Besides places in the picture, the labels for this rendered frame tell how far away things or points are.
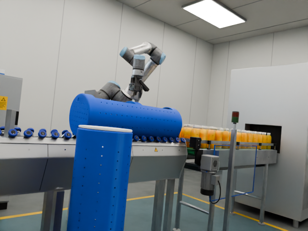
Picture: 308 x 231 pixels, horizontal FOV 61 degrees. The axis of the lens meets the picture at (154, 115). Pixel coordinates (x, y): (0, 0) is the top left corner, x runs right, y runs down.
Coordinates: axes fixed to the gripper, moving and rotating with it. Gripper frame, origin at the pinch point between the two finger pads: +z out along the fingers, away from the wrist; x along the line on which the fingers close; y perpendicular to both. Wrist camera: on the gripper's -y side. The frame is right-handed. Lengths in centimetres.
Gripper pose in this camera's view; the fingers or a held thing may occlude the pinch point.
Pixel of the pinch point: (137, 102)
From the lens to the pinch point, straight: 205.4
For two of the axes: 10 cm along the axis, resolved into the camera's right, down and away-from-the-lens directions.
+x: 6.8, 0.4, -7.3
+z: -0.9, 10.0, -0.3
